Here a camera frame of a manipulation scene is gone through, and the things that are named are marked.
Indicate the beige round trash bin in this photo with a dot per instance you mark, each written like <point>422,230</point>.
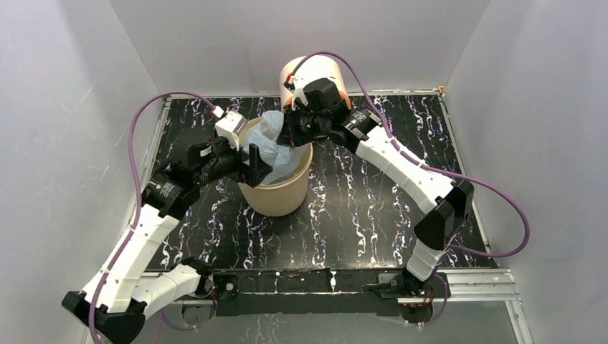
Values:
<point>281,198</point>

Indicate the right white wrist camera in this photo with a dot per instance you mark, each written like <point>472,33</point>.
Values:
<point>295,86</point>

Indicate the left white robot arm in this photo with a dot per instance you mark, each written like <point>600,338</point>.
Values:
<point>114,304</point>

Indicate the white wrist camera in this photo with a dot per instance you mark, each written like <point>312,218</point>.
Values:
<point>295,86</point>
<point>230,126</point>

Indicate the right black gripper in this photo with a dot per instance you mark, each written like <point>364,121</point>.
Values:
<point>289,135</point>

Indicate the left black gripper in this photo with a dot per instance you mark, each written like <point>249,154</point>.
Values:
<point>253,172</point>

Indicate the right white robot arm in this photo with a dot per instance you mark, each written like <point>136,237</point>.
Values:
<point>445,203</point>

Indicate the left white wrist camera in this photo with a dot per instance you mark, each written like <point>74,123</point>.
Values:
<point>230,126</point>

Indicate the light blue plastic bag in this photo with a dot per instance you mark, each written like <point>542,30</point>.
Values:
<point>283,159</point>

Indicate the round cream drawer cabinet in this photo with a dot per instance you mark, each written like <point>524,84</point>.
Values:
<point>310,69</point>

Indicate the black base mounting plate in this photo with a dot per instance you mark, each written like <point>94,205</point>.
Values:
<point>379,291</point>

